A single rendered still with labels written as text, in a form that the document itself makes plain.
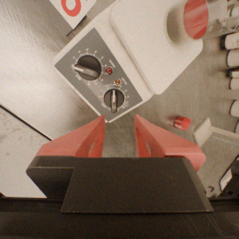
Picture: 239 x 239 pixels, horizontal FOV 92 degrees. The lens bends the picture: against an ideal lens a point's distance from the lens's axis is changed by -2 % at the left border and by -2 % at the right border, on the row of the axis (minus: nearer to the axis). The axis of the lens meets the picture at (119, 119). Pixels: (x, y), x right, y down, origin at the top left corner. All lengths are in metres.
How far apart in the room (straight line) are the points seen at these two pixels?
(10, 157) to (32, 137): 0.05
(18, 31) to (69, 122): 0.15
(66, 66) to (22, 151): 0.16
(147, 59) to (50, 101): 0.16
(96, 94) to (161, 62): 0.10
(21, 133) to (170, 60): 0.25
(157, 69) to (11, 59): 0.20
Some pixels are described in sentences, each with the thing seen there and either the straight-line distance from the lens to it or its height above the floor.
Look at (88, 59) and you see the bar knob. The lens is 0.17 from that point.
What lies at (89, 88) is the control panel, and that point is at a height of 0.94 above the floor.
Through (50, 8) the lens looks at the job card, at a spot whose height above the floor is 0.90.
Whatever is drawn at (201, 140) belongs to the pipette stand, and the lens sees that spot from 0.52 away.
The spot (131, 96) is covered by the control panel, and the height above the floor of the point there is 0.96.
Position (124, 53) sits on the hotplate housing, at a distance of 0.18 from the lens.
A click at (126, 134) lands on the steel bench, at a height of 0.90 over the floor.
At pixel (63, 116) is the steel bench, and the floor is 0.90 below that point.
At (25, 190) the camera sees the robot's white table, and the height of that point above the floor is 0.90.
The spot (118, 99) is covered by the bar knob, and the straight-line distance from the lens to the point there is 0.19.
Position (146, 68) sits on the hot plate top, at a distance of 0.17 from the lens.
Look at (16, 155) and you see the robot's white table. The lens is 0.26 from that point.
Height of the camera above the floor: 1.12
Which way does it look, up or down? 59 degrees down
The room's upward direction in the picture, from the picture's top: 122 degrees clockwise
